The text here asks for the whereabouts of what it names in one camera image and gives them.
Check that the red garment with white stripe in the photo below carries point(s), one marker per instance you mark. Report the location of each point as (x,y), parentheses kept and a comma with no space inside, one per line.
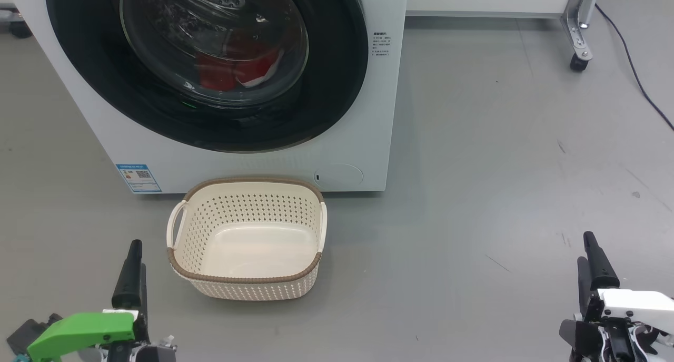
(258,56)

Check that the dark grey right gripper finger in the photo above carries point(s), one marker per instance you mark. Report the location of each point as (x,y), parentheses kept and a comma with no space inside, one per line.
(603,272)
(583,288)

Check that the cream perforated laundry basket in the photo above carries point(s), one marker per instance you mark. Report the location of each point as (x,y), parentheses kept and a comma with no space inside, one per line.
(253,288)

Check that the blue energy label sticker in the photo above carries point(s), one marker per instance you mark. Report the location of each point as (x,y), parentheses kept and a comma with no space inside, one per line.
(138,178)

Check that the round white filter cover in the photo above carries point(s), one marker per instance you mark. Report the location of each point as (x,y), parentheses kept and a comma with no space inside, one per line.
(339,175)

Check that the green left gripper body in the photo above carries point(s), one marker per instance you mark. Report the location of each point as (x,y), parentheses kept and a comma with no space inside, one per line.
(79,330)

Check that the round black glass washer door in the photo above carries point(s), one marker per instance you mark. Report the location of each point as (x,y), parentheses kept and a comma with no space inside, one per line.
(95,77)

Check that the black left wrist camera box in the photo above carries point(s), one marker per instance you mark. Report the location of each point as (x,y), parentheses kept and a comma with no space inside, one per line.
(31,333)

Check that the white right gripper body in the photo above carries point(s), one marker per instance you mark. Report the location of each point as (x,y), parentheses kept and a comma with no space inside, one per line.
(637,306)

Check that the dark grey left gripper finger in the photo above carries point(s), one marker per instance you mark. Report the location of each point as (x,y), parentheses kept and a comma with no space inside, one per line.
(144,320)
(129,283)

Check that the grey metal stand leg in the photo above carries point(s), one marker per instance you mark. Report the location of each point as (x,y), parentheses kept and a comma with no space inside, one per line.
(9,13)
(578,19)

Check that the white front-load washing machine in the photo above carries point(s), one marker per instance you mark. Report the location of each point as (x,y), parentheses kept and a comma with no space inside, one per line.
(368,140)

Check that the printed text notice label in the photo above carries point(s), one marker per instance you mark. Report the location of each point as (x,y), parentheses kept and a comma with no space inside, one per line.
(381,43)

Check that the black caster wheel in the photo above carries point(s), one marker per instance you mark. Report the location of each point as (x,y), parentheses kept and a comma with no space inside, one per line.
(21,30)
(578,62)

